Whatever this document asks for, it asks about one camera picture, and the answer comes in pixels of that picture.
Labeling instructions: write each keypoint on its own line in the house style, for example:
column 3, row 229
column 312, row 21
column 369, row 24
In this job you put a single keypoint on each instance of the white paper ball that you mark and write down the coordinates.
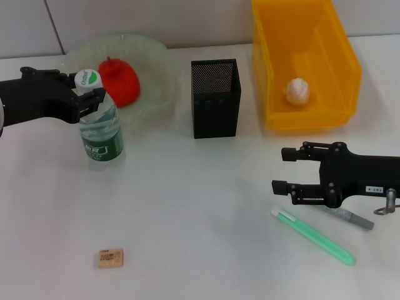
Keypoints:
column 297, row 91

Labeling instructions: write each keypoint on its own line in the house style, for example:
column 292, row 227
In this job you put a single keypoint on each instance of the grey marker pen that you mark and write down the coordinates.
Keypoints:
column 356, row 218

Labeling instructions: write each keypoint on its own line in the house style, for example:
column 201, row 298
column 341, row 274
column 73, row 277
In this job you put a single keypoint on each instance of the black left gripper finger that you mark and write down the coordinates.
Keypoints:
column 92, row 100
column 56, row 75

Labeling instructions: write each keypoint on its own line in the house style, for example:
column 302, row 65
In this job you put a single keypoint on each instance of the green glass fruit plate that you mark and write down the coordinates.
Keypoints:
column 153, row 81

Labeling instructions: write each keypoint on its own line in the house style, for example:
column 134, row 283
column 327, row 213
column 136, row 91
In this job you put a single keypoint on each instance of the clear green-label plastic bottle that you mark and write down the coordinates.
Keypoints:
column 100, row 140

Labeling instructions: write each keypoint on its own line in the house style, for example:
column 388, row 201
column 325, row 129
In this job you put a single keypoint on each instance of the yellow plastic bin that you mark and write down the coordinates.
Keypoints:
column 312, row 47

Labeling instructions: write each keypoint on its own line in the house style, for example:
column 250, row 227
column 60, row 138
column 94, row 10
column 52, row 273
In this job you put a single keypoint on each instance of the red-orange knitted orange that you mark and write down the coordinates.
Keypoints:
column 125, row 84

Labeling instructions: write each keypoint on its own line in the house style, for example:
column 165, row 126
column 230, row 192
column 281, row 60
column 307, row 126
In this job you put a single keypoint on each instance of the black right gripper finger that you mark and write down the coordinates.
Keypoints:
column 290, row 154
column 279, row 187

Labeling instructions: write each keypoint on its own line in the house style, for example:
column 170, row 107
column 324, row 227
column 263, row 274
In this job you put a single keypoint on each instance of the black mesh pen holder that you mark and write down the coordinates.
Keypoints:
column 215, row 103

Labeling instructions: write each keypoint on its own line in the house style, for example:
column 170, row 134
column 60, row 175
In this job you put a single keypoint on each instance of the small tan eraser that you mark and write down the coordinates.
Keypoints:
column 109, row 257

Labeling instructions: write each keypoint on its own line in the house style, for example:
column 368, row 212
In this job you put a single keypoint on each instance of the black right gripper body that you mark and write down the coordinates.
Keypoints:
column 359, row 175

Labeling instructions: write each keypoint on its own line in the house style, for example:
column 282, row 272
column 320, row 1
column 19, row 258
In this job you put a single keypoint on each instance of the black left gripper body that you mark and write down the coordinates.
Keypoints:
column 37, row 100

